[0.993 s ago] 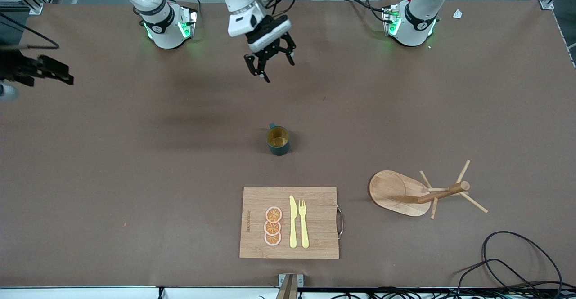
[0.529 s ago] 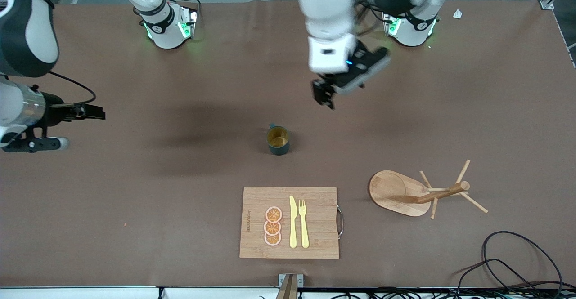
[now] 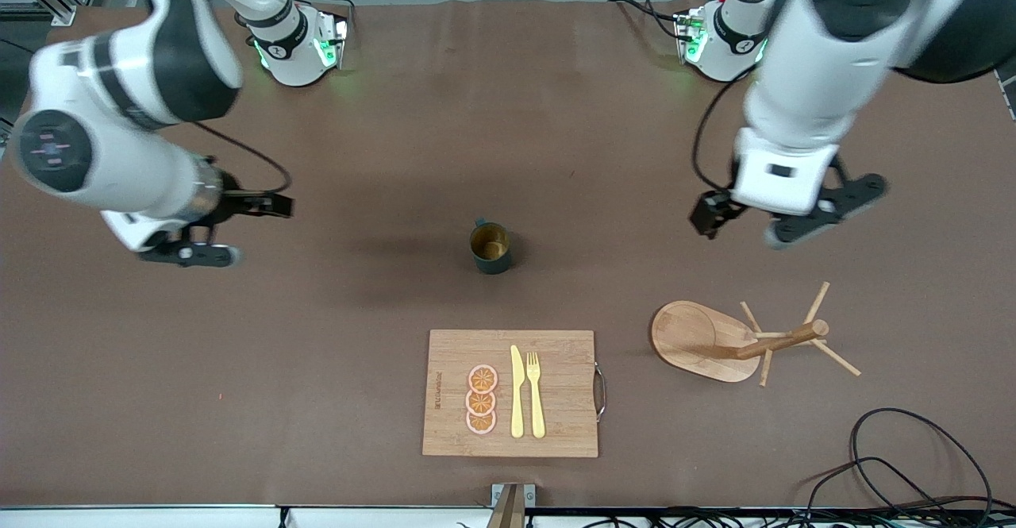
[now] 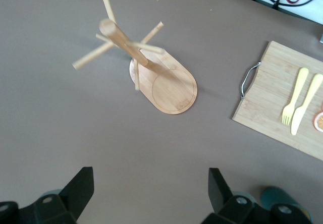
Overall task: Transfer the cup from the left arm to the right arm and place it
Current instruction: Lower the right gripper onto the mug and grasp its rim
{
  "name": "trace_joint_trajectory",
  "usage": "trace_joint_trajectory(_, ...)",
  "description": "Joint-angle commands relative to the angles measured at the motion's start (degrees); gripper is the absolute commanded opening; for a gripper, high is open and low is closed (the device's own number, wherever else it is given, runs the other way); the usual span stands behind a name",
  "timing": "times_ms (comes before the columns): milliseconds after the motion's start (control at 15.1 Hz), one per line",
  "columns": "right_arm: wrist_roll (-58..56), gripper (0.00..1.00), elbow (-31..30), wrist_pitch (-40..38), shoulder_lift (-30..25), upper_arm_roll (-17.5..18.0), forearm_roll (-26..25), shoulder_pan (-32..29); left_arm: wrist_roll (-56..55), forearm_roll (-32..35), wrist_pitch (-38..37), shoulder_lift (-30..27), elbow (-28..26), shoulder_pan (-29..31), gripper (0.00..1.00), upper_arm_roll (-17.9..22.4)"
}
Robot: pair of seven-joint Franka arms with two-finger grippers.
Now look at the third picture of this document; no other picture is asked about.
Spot dark teal ribbed mug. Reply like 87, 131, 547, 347
469, 217, 514, 276

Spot wooden mug tree stand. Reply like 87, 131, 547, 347
651, 280, 863, 388

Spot pale yellow plastic fork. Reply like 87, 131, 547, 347
526, 352, 547, 439

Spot pale yellow plastic knife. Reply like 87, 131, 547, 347
510, 345, 526, 439

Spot bamboo cutting board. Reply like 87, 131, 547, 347
421, 330, 599, 458

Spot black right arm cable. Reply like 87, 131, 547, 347
193, 120, 292, 195

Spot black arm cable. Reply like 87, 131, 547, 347
691, 62, 764, 193
193, 120, 292, 195

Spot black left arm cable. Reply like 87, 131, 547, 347
691, 62, 764, 193

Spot black left base cable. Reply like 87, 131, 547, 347
608, 0, 685, 43

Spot black looped cable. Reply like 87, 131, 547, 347
794, 407, 995, 515

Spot black cables along table edge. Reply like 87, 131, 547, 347
456, 503, 1016, 528

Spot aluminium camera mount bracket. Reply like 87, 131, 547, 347
486, 483, 537, 528

